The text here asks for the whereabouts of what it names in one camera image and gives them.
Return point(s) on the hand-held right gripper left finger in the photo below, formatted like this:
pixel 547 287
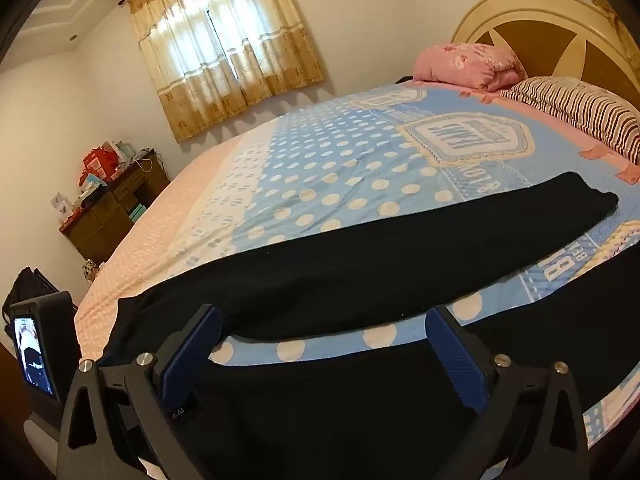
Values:
pixel 192 355

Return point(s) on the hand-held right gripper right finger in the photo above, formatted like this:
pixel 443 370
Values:
pixel 457 360

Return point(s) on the black pants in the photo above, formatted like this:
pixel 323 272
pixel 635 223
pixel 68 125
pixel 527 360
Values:
pixel 350 270

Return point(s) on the black folding chair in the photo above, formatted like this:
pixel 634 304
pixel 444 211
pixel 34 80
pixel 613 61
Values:
pixel 27 285

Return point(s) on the dark wooden desk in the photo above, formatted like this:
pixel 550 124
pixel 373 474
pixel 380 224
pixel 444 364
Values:
pixel 100 220

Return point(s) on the white paper card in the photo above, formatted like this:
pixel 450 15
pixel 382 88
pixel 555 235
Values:
pixel 60 207

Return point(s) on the teal box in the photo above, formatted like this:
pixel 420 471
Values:
pixel 138 212

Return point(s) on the red gift boxes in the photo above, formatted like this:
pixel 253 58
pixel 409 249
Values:
pixel 97 162

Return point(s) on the white and teal bag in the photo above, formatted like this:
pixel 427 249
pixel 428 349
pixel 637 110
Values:
pixel 124 152

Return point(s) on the bed with polka-dot cover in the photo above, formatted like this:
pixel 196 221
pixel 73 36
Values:
pixel 350 160

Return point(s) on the striped pillow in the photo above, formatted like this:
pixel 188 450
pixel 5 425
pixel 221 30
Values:
pixel 585 107

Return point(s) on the pink floral folded quilt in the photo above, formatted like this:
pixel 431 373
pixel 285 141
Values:
pixel 465 65

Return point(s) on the cream wooden headboard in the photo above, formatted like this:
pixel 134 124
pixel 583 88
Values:
pixel 550 25

